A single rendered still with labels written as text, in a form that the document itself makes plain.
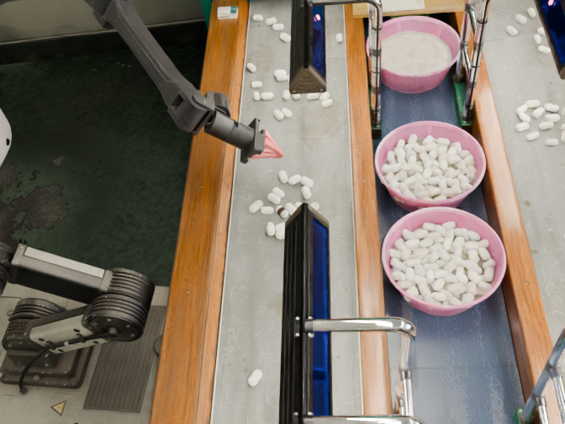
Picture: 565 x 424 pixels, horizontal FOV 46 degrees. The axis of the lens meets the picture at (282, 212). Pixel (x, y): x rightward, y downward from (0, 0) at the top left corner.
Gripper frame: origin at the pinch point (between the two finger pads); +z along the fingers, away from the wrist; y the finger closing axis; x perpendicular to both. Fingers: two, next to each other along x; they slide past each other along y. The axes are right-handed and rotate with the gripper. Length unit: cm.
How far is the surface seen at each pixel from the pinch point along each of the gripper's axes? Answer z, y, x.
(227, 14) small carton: -11, 63, 14
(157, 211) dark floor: 9, 49, 99
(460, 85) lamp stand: 44, 32, -24
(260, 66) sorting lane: -0.7, 42.9, 10.6
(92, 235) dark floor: -10, 39, 115
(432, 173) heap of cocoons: 34.1, -1.0, -17.3
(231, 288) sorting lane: -3.3, -32.6, 13.3
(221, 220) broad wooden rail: -6.9, -14.6, 14.1
